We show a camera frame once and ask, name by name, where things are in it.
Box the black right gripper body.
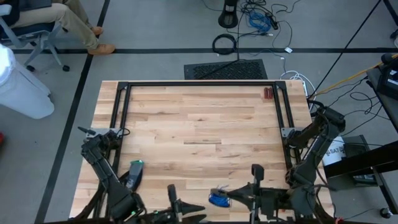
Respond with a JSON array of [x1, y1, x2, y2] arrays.
[[250, 164, 292, 224]]

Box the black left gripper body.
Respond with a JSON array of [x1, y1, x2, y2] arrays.
[[146, 184, 187, 224]]

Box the grey tool with green end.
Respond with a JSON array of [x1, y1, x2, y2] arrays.
[[126, 159, 146, 191]]

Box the grey metal mounting plate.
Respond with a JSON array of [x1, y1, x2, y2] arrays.
[[90, 127, 121, 138], [280, 126, 296, 138]]

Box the black stand beam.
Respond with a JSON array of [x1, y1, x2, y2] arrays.
[[323, 139, 398, 219]]

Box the black box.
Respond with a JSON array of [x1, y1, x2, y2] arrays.
[[341, 134, 370, 159]]

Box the black floor mat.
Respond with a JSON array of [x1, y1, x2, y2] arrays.
[[183, 59, 269, 81]]

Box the small black lever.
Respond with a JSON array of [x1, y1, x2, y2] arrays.
[[77, 126, 96, 136]]

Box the black equipment desk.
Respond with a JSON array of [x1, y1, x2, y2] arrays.
[[366, 52, 398, 133]]

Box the thin black slanted pole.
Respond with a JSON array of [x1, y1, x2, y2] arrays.
[[309, 0, 382, 99]]

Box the black power strip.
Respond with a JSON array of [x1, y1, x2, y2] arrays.
[[266, 12, 279, 30]]

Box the black cylindrical stand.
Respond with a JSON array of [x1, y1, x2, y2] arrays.
[[217, 0, 239, 29]]

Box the white waste bin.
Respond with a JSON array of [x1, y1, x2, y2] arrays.
[[0, 43, 55, 120]]

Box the grey office chair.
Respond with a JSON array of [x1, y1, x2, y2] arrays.
[[0, 2, 71, 73]]

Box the person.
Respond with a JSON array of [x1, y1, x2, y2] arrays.
[[0, 0, 116, 56]]

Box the black aluminium table frame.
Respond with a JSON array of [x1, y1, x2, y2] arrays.
[[93, 80, 312, 224]]

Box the white power strip cable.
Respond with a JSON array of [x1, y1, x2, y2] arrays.
[[279, 70, 317, 105]]

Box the yellow cable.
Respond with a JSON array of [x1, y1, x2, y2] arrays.
[[307, 53, 398, 100]]

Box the black coiled cable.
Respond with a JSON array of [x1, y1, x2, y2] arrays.
[[211, 33, 238, 56]]

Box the blue coiled cable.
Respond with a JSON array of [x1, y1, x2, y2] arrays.
[[247, 11, 272, 33]]

